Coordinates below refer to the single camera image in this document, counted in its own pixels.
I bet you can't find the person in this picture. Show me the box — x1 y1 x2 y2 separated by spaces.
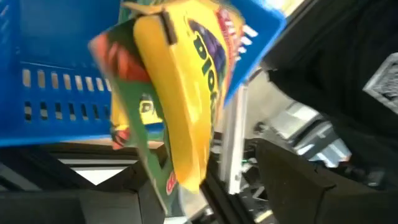
262 0 398 190

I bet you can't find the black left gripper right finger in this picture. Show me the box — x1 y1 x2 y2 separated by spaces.
255 139 337 224

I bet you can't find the blue plastic basket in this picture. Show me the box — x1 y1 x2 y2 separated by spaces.
0 0 287 147

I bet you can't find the silver aluminium bracket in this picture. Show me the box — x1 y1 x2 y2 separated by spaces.
219 83 249 195

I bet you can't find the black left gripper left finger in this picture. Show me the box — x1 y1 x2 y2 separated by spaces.
96 161 166 224

